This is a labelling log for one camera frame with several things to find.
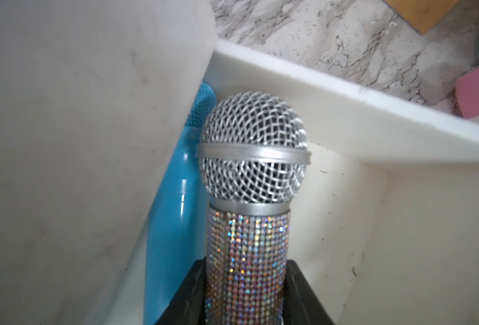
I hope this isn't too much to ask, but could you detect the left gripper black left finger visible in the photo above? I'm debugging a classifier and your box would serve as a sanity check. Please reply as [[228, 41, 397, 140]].
[[155, 258, 206, 325]]

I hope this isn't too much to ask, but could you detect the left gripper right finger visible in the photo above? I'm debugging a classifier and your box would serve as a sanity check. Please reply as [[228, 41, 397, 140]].
[[283, 260, 334, 325]]

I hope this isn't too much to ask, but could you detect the blue toy microphone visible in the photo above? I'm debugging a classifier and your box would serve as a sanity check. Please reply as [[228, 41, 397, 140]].
[[143, 83, 216, 324]]

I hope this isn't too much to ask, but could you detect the white drawer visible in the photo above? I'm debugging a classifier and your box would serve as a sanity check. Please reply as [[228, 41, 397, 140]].
[[98, 39, 479, 324]]

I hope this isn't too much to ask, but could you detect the rhinestone silver microphone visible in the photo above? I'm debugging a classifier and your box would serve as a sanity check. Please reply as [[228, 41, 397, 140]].
[[197, 92, 311, 324]]

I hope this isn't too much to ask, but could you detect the white plastic drawer cabinet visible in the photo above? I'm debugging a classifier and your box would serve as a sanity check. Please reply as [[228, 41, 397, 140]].
[[0, 1, 217, 324]]

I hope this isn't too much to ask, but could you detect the wooden shelf stand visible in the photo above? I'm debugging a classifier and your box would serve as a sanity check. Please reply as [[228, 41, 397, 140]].
[[384, 0, 458, 35]]

